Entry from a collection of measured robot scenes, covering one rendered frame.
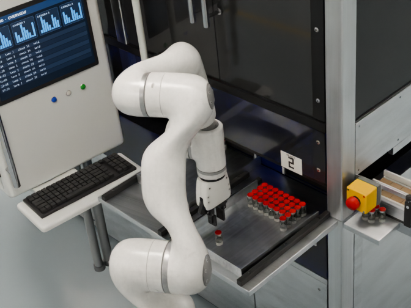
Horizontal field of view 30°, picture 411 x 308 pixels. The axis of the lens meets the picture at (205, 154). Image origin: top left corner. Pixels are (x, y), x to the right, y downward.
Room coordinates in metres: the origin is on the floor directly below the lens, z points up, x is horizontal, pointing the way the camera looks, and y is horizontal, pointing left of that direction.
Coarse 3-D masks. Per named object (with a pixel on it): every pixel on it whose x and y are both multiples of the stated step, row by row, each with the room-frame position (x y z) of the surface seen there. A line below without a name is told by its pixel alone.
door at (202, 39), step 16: (128, 0) 2.50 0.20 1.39; (144, 0) 2.43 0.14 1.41; (160, 0) 2.37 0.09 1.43; (176, 0) 2.31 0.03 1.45; (208, 0) 2.19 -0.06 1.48; (128, 16) 2.52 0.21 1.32; (144, 16) 2.45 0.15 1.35; (160, 16) 2.38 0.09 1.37; (176, 16) 2.32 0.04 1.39; (128, 32) 2.53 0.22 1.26; (144, 32) 2.46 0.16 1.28; (160, 32) 2.39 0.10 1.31; (176, 32) 2.32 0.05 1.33; (192, 32) 2.26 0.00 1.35; (208, 32) 2.21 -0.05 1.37; (160, 48) 2.40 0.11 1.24; (208, 48) 2.21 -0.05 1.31; (208, 64) 2.22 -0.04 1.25
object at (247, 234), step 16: (240, 192) 1.97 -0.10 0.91; (240, 208) 1.92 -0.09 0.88; (208, 224) 1.86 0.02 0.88; (224, 224) 1.85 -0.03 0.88; (240, 224) 1.84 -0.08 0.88; (256, 224) 1.83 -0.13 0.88; (272, 224) 1.83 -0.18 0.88; (304, 224) 1.78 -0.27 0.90; (208, 240) 1.79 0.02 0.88; (224, 240) 1.78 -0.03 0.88; (240, 240) 1.77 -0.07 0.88; (256, 240) 1.76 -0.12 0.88; (272, 240) 1.75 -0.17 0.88; (224, 256) 1.71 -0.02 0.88; (240, 256) 1.70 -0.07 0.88; (256, 256) 1.69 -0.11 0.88; (240, 272) 1.61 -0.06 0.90
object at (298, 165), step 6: (282, 156) 1.97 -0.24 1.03; (294, 156) 1.93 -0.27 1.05; (282, 162) 1.97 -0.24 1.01; (288, 162) 1.95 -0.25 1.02; (294, 162) 1.93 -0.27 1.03; (300, 162) 1.92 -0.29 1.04; (288, 168) 1.95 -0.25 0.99; (294, 168) 1.94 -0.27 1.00; (300, 168) 1.92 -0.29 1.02; (300, 174) 1.92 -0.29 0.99
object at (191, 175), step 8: (232, 152) 2.25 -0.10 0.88; (192, 160) 2.23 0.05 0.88; (232, 160) 2.20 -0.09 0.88; (240, 160) 2.19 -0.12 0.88; (248, 160) 2.18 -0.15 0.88; (256, 160) 2.14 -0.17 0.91; (192, 168) 2.18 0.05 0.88; (232, 168) 2.15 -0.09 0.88; (240, 168) 2.10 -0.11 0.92; (248, 168) 2.12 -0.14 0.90; (192, 176) 2.13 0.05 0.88; (232, 176) 2.07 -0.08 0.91; (192, 184) 2.08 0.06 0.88; (192, 192) 2.04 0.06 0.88; (192, 200) 1.95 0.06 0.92
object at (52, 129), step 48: (0, 0) 2.31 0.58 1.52; (48, 0) 2.40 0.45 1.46; (96, 0) 2.51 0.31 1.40; (0, 48) 2.29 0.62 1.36; (48, 48) 2.38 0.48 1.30; (96, 48) 2.49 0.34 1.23; (0, 96) 2.26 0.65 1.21; (48, 96) 2.36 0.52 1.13; (96, 96) 2.47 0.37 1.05; (0, 144) 2.24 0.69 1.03; (48, 144) 2.34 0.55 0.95; (96, 144) 2.44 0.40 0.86
